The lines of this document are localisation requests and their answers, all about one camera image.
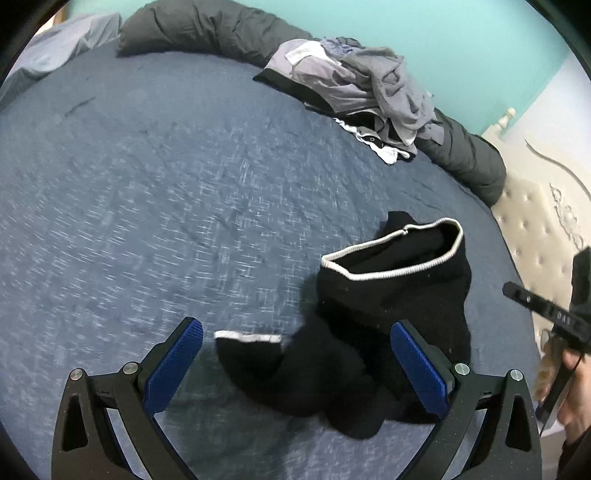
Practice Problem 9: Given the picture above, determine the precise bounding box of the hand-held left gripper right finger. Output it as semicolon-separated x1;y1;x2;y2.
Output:
390;320;543;480

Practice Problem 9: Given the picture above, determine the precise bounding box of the black sweater white trim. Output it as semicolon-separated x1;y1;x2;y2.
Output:
215;211;472;439

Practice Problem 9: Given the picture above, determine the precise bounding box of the black white garment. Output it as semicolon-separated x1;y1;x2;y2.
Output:
333;111;419;166

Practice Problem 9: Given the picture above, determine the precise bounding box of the blue grey garment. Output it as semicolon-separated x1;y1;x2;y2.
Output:
321;37;365;58

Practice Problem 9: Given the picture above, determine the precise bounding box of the cream tufted headboard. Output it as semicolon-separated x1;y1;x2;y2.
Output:
482;107;591;437

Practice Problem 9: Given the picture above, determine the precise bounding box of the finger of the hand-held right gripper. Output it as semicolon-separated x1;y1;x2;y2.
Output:
502;281;542;317

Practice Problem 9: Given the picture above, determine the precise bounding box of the person's right forearm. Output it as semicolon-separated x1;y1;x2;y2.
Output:
558;431;591;480

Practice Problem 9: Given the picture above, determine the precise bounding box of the pale blue bedding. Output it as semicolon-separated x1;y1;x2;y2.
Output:
0;13;123;88

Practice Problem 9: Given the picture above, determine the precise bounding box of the person's right hand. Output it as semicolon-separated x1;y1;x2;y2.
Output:
556;350;591;435

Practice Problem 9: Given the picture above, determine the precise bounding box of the lilac grey garment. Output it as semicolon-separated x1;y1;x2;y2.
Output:
254;39;377;116

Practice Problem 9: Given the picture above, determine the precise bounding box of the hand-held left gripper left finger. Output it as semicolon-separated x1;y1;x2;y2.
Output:
51;318;205;480

